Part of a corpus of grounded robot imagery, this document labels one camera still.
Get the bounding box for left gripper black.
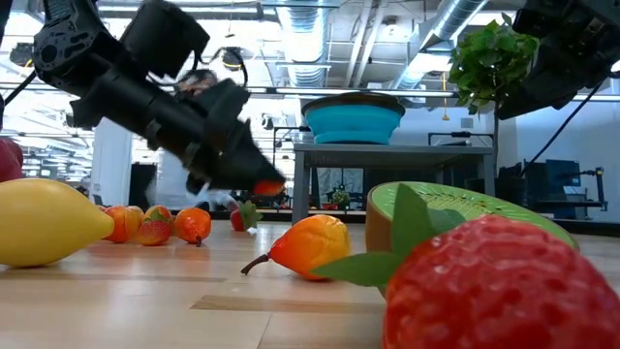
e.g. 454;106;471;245
181;79;287;195

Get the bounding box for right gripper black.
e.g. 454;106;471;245
497;0;620;120

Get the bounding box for small orange pear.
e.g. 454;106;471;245
173;206;213;248
240;213;352;282

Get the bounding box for blue collapsible colander bowl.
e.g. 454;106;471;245
300;91;407;145

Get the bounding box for yellow lemon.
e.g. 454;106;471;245
0;177;115;268

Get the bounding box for pink dragon fruit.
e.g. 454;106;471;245
0;137;24;184

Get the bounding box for green potted artificial plant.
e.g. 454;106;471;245
448;12;540;180

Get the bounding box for black desk with equipment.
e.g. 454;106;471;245
498;158;609;222

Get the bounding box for small background potted plant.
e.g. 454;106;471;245
322;185;353;211

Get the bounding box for black cabinet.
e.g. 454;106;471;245
128;162;159;210

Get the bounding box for small red strawberry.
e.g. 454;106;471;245
135;212;173;247

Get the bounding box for long ceiling light strip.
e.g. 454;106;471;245
0;81;456;98

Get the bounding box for white building pillar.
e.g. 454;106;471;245
89;118;134;207

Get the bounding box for green kiwi half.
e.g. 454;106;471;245
365;180;580;301

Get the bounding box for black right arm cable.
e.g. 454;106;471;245
517;79;606;175

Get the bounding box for silver ventilation duct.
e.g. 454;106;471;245
394;0;488;91
278;5;335;106

